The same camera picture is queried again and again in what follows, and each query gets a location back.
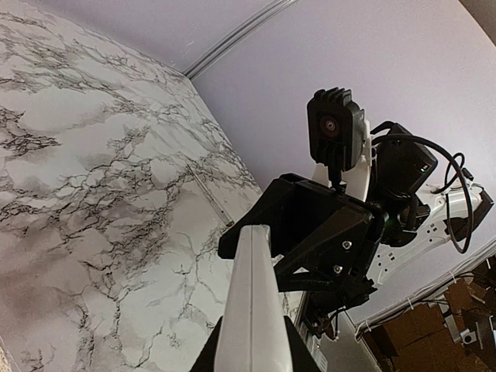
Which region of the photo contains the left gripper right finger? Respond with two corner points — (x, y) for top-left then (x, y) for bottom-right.
(284, 316), (320, 372)

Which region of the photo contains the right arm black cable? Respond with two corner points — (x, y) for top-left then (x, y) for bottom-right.
(371, 122), (480, 255)

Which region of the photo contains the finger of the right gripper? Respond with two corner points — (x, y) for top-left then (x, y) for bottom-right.
(274, 201), (374, 293)
(218, 174), (337, 259)

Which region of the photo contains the white remote control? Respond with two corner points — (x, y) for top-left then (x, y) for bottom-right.
(214, 225), (293, 372)

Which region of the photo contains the right aluminium frame post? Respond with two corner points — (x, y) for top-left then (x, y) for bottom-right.
(183, 0), (297, 81)

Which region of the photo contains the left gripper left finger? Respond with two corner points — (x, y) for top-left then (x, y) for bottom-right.
(191, 316), (223, 372)

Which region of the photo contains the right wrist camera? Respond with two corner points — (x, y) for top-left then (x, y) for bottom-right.
(306, 88), (375, 202)

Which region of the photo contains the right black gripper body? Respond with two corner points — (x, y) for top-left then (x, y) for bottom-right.
(278, 174), (387, 337)

